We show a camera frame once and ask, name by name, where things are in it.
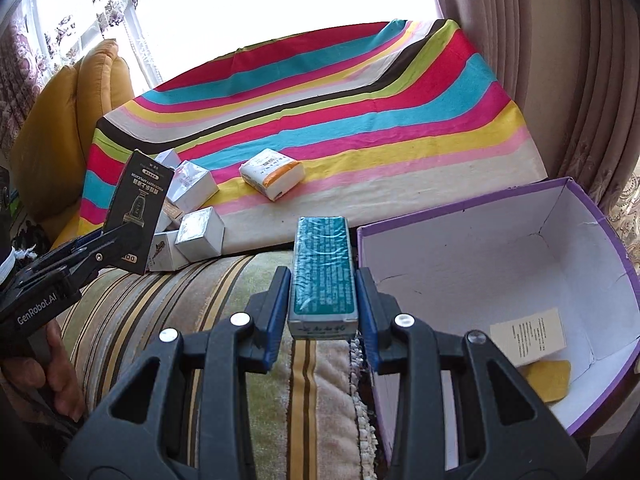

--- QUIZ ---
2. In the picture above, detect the black product box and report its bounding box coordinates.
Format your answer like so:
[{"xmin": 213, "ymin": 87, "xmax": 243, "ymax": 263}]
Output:
[{"xmin": 103, "ymin": 151, "xmax": 174, "ymax": 274}]

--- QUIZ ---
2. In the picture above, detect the person's left hand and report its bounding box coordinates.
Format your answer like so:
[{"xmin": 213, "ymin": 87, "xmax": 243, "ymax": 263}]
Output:
[{"xmin": 2, "ymin": 320, "xmax": 86, "ymax": 422}]

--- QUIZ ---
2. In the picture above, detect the small silver white box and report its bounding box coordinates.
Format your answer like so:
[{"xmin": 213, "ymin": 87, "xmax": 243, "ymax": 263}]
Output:
[{"xmin": 175, "ymin": 207, "xmax": 226, "ymax": 262}]

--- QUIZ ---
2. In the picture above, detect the beige pleated curtain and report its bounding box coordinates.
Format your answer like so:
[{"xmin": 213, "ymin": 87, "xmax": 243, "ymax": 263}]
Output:
[{"xmin": 424, "ymin": 0, "xmax": 640, "ymax": 281}]

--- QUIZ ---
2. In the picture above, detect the striped colourful cloth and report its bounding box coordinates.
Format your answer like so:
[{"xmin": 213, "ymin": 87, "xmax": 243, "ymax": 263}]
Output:
[{"xmin": 78, "ymin": 20, "xmax": 547, "ymax": 254}]

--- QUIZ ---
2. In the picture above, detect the purple cardboard box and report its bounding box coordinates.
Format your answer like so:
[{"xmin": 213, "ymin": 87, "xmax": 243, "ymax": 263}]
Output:
[{"xmin": 358, "ymin": 179, "xmax": 639, "ymax": 459}]

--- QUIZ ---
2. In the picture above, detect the white orange tissue pack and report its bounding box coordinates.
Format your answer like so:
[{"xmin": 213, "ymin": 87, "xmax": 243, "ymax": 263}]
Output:
[{"xmin": 240, "ymin": 148, "xmax": 305, "ymax": 202}]

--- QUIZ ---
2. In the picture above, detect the cream text box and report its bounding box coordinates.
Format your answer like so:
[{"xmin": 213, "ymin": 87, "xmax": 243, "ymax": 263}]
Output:
[{"xmin": 489, "ymin": 308, "xmax": 566, "ymax": 367}]

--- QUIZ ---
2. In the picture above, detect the teal medicine box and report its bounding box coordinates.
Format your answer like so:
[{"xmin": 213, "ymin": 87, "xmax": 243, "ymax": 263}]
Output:
[{"xmin": 288, "ymin": 217, "xmax": 359, "ymax": 340}]

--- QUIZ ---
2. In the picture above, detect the white box with bird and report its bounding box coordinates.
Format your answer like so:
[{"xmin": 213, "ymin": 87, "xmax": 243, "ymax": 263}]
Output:
[{"xmin": 146, "ymin": 230, "xmax": 189, "ymax": 272}]

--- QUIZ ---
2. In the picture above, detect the yellow sponge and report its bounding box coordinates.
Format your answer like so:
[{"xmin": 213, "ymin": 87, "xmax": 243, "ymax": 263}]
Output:
[{"xmin": 521, "ymin": 360, "xmax": 570, "ymax": 403}]

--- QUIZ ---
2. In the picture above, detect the white box behind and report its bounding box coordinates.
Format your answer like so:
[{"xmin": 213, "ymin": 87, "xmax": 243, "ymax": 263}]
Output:
[{"xmin": 155, "ymin": 150, "xmax": 181, "ymax": 169}]

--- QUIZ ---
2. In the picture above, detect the white blue medicine box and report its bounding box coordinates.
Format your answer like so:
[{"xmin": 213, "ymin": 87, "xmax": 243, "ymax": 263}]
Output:
[{"xmin": 166, "ymin": 160, "xmax": 218, "ymax": 212}]

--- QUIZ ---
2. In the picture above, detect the floral sheer curtain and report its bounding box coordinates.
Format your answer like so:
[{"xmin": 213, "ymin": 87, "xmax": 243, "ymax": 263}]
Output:
[{"xmin": 0, "ymin": 0, "xmax": 202, "ymax": 151}]

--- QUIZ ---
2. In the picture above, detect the striped sofa cushion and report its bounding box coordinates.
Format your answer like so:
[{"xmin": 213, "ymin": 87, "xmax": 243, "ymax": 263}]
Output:
[{"xmin": 62, "ymin": 256, "xmax": 378, "ymax": 479}]

